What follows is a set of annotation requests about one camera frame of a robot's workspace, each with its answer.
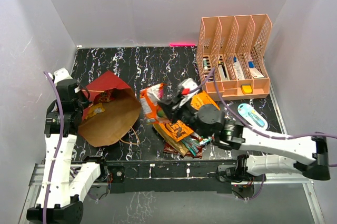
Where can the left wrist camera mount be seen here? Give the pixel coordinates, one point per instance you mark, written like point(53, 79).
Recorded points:
point(59, 75)

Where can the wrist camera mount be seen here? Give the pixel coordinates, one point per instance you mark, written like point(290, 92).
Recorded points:
point(59, 75)
point(187, 88)

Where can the gold snack bag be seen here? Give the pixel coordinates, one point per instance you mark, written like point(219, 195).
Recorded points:
point(168, 139)

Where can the yellow item in organizer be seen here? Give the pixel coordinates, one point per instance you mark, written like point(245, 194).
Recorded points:
point(246, 89)

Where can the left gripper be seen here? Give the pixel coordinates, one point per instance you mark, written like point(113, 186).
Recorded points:
point(86, 101)

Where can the teal Fox's candy bag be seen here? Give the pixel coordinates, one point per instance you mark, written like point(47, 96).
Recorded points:
point(195, 145)

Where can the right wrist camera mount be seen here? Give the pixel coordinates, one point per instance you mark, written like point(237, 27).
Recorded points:
point(187, 88)

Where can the red paper bag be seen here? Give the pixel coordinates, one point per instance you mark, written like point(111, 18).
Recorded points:
point(120, 115)

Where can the pink desk organizer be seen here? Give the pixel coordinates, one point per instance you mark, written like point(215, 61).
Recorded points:
point(234, 47)

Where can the red Doritos bag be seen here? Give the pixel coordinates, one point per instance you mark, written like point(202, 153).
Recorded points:
point(171, 150)

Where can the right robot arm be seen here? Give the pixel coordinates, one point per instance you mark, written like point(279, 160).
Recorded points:
point(306, 155)

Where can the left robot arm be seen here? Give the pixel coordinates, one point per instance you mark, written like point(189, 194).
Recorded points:
point(61, 197)

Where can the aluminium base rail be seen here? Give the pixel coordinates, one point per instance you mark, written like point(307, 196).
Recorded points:
point(165, 176)

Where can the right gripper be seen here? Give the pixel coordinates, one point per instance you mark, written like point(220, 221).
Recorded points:
point(172, 114)

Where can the small yellow snack packet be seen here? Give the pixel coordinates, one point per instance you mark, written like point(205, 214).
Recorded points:
point(94, 110)

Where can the pink tape strip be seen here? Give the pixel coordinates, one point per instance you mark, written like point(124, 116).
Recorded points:
point(182, 45)

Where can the white blue oval package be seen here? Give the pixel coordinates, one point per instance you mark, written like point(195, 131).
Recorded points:
point(252, 116)

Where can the orange Fox's fruits bag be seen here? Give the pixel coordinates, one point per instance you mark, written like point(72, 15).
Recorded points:
point(149, 98)

